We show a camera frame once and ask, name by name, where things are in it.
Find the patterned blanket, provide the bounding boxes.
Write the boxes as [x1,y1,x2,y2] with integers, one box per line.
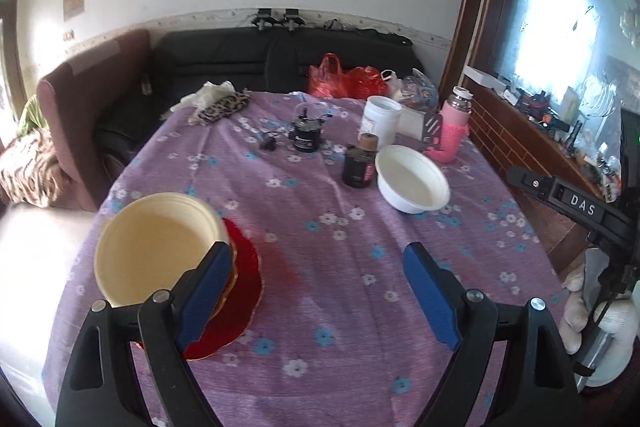
[1,129,68,208]

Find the wooden carved cabinet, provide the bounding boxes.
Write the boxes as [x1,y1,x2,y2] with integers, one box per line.
[439,0,640,273]

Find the clear plastic bag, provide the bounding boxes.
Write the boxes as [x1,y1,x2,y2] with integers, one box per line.
[394,68,439,113]

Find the black red-label jar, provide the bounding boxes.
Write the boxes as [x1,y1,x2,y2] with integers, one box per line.
[342,145,376,188]

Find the white gloves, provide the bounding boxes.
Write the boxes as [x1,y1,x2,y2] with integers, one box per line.
[169,81,235,113]

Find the white bowl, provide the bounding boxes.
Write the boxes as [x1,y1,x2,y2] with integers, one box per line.
[375,145,450,215]

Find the white gloved hand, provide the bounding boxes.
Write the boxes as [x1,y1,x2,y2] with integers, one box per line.
[559,248,639,390]

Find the white plastic jar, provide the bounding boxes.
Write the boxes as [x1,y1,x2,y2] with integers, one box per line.
[358,95,402,150]

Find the black phone stand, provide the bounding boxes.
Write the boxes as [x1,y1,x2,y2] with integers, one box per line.
[422,113,442,148]

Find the purple floral tablecloth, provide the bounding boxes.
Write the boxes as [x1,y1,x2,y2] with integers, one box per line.
[42,93,566,426]

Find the small black clip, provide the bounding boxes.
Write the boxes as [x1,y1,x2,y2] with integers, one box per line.
[259,134,278,152]

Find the black leather sofa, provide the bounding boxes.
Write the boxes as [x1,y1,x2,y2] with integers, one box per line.
[93,27,425,176]

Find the red plastic bag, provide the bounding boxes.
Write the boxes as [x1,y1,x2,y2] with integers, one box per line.
[308,53,388,100]

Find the red gold-rimmed plate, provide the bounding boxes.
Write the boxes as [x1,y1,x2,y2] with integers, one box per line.
[183,218,264,361]

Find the leopard print cloth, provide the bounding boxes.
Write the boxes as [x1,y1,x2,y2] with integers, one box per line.
[188,92,250,126]

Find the brown cork-lid jar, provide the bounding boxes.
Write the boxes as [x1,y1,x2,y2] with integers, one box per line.
[358,132,378,153]

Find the maroon armchair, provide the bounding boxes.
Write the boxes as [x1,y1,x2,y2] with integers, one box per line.
[37,29,151,211]

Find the beige bowl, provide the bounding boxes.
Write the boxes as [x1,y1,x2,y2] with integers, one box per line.
[93,193,231,307]

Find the pink knit-sleeved thermos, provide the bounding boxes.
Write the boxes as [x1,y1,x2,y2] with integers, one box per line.
[425,87,473,164]

